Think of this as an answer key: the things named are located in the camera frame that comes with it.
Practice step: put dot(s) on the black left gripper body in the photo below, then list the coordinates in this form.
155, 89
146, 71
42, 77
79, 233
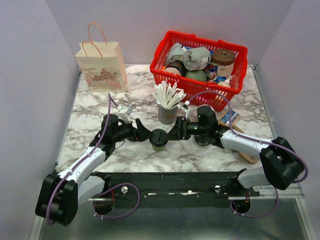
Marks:
129, 133

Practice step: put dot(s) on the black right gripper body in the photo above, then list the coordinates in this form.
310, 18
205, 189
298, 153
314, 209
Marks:
184, 123

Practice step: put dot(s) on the black plastic cup lid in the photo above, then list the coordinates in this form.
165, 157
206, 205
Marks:
159, 138

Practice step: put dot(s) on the green paper coffee cup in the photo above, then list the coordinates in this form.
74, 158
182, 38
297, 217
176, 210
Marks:
158, 147

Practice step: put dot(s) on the brown cardboard cup carrier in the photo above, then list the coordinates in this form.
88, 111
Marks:
246, 155

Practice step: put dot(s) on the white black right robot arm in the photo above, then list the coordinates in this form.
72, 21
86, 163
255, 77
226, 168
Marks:
280, 164

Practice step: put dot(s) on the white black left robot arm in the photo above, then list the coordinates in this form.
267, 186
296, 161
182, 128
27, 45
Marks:
62, 193

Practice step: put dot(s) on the grey straw holder cup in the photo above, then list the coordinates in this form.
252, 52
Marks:
167, 116

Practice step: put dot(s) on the white wrapped straws bundle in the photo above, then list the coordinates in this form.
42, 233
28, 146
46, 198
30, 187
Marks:
168, 95

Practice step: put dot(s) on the blue yellow card packet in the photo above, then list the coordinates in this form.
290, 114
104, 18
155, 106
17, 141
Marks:
228, 118

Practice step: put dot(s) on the green textured ball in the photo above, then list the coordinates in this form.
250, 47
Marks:
197, 75

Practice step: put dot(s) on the red plastic shopping basket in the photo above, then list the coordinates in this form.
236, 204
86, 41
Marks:
192, 87

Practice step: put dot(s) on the dark printed paper cup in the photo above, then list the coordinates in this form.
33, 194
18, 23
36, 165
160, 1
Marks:
176, 66

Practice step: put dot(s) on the white pump bottle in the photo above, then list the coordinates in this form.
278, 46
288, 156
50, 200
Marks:
224, 80

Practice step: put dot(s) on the red blue drink can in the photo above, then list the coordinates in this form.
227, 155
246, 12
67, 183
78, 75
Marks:
211, 72

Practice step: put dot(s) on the grey wrapped bundle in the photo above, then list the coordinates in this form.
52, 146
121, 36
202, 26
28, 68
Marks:
196, 59

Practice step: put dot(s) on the cream printed paper bag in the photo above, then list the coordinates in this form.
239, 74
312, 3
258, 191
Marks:
102, 64

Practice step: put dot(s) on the brown lidded white tub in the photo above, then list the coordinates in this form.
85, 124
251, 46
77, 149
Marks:
224, 59

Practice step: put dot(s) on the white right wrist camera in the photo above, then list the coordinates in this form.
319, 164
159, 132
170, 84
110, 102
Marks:
187, 110

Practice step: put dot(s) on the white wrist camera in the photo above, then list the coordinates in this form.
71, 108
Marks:
187, 110
124, 112

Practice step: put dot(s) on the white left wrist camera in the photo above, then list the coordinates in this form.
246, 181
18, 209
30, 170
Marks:
124, 112

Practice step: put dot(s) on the black mounting base rail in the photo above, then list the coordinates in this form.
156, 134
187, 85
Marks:
173, 189

